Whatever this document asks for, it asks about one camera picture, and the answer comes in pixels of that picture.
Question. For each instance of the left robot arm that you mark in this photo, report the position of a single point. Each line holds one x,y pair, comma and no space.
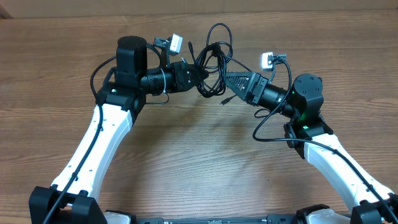
141,69

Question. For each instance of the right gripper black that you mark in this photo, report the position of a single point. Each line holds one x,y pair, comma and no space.
257,83

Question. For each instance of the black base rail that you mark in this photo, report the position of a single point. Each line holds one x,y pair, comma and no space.
269,219

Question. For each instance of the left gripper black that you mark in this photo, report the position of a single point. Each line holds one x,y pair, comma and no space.
180,76

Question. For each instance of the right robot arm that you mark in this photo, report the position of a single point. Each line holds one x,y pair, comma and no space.
367,200

